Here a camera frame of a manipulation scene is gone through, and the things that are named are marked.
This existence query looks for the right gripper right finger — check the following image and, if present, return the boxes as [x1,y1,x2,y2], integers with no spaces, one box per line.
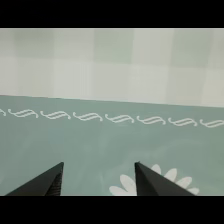
[134,161,195,197]

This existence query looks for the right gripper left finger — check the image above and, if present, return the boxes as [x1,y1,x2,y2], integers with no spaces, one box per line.
[5,161,65,197]

